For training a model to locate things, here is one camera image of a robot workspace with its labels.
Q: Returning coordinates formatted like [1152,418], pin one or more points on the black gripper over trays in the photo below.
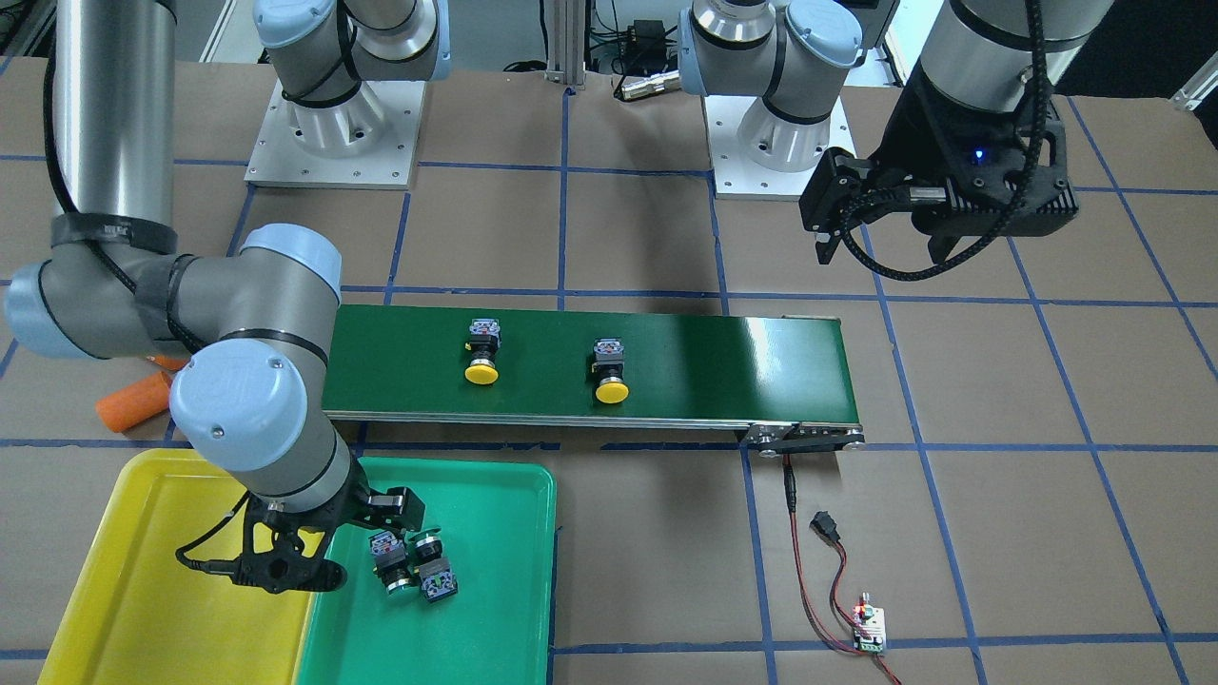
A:
[354,511]

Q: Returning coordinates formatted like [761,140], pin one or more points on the black gripper by buttons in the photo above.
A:
[913,143]

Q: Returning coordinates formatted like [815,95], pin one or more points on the green push button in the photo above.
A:
[392,561]
[430,567]

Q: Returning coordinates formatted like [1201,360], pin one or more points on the yellow push button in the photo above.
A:
[483,343]
[608,369]

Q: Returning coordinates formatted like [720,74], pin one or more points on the orange cylinder marked 4680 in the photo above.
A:
[173,364]

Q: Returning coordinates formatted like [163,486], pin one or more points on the plain orange cylinder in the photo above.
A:
[135,403]

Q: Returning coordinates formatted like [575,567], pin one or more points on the robot arm by buttons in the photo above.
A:
[795,58]

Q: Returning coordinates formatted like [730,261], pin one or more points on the robot arm over trays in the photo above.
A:
[255,328]

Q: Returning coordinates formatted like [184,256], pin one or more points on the green plastic tray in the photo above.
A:
[496,525]

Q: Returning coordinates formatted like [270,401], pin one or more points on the green conveyor belt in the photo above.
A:
[782,384]

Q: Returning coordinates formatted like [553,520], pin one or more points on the silver cylindrical connector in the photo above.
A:
[651,85]

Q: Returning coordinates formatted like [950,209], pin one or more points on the black power adapter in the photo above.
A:
[646,42]

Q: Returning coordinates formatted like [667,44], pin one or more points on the yellow plastic tray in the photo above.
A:
[136,616]

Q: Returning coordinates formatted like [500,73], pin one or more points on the small controller circuit board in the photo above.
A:
[869,626]

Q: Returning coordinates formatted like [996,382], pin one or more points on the aluminium frame post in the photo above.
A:
[566,27]

